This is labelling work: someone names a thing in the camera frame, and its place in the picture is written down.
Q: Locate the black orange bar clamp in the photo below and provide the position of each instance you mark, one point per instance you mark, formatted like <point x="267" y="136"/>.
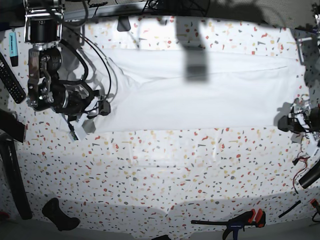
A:
<point x="248" y="218"/>

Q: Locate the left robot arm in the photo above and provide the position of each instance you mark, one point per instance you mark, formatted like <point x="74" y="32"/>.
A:
<point x="308" y="43"/>

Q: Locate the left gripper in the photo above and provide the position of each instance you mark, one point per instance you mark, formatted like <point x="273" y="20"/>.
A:
<point x="303" y="119"/>

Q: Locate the black cylinder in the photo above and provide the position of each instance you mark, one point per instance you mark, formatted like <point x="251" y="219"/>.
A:
<point x="310" y="177"/>

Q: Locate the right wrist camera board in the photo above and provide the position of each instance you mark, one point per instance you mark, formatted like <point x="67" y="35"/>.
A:
<point x="72" y="135"/>

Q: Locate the small black rod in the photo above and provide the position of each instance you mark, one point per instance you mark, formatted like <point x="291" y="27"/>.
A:
<point x="290" y="209"/>

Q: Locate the small orange black clip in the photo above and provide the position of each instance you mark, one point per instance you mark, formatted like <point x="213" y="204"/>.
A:
<point x="314" y="203"/>

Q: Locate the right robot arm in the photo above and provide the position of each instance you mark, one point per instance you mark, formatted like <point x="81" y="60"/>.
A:
<point x="74" y="100"/>

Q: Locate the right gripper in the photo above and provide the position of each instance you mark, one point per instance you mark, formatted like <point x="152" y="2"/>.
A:
<point x="75" y="122"/>

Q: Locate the long black tube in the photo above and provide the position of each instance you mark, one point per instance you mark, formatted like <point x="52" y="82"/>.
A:
<point x="14" y="178"/>

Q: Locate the terrazzo patterned tablecloth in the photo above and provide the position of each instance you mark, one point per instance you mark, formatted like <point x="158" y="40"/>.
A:
<point x="149" y="183"/>

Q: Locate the white T-shirt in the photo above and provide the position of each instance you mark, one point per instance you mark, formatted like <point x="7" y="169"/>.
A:
<point x="191" y="89"/>

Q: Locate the black flat box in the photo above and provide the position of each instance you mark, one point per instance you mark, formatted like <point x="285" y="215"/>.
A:
<point x="13" y="127"/>

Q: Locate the black TV remote control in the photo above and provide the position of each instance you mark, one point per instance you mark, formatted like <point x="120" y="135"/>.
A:
<point x="10" y="82"/>

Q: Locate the blue highlighter marker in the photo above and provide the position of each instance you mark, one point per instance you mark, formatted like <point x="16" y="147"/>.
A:
<point x="13" y="49"/>

